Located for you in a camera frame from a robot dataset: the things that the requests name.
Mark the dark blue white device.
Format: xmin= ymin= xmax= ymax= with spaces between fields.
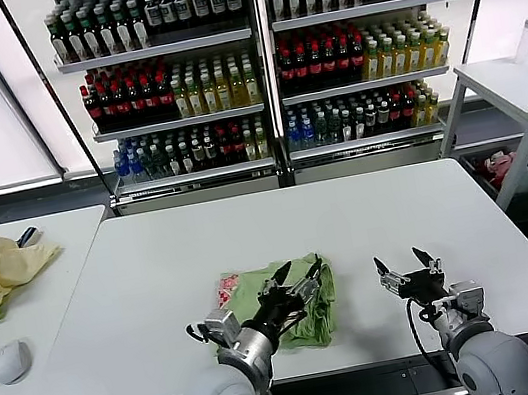
xmin=13 ymin=224 xmax=46 ymax=249

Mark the pale yellow crumpled garment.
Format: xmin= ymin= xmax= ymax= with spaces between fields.
xmin=0 ymin=225 xmax=69 ymax=305

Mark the green t-shirt red print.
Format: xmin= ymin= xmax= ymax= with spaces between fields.
xmin=198 ymin=248 xmax=347 ymax=368

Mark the white side table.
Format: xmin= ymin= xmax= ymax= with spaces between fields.
xmin=424 ymin=53 xmax=528 ymax=221

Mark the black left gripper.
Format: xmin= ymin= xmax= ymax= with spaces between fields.
xmin=244 ymin=256 xmax=335 ymax=337

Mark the cola bottle red cap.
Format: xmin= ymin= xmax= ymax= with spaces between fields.
xmin=304 ymin=43 xmax=327 ymax=89
xmin=137 ymin=76 xmax=162 ymax=123
xmin=290 ymin=46 xmax=314 ymax=92
xmin=94 ymin=83 xmax=118 ymax=130
xmin=318 ymin=41 xmax=342 ymax=87
xmin=79 ymin=83 xmax=105 ymax=133
xmin=346 ymin=36 xmax=370 ymax=82
xmin=152 ymin=73 xmax=177 ymax=121
xmin=123 ymin=79 xmax=147 ymax=125
xmin=332 ymin=38 xmax=356 ymax=84
xmin=275 ymin=48 xmax=299 ymax=94
xmin=108 ymin=81 xmax=132 ymax=128

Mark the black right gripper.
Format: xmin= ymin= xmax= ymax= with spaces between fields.
xmin=372 ymin=242 xmax=454 ymax=314

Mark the yellow drink bottle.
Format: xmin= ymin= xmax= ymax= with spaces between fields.
xmin=171 ymin=77 xmax=194 ymax=120
xmin=213 ymin=69 xmax=235 ymax=112
xmin=359 ymin=39 xmax=383 ymax=81
xmin=199 ymin=72 xmax=221 ymax=115
xmin=431 ymin=27 xmax=455 ymax=68
xmin=374 ymin=36 xmax=398 ymax=78
xmin=184 ymin=74 xmax=207 ymax=117
xmin=388 ymin=34 xmax=411 ymax=76
xmin=226 ymin=65 xmax=248 ymax=108
xmin=417 ymin=29 xmax=440 ymax=70
xmin=402 ymin=32 xmax=426 ymax=74
xmin=240 ymin=62 xmax=263 ymax=106

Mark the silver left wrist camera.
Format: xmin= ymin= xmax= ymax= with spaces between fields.
xmin=201 ymin=306 xmax=245 ymax=354

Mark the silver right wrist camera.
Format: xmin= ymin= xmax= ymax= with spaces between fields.
xmin=448 ymin=278 xmax=490 ymax=327

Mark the metal drinks shelf rack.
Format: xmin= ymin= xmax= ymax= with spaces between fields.
xmin=40 ymin=0 xmax=292 ymax=225
xmin=255 ymin=0 xmax=491 ymax=187

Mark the pink red cloth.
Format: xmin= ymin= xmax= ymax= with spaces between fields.
xmin=482 ymin=148 xmax=521 ymax=189

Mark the long black right arm cable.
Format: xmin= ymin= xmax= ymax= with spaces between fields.
xmin=403 ymin=292 xmax=459 ymax=376

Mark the short black left wrist cable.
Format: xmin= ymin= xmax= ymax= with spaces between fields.
xmin=184 ymin=320 xmax=213 ymax=348

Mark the grey window frame post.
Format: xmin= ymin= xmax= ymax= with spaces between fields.
xmin=0 ymin=0 xmax=70 ymax=190

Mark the white computer mouse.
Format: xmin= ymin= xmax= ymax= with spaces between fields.
xmin=0 ymin=336 xmax=37 ymax=388

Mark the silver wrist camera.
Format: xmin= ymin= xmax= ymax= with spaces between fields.
xmin=448 ymin=278 xmax=490 ymax=327
xmin=201 ymin=306 xmax=245 ymax=354

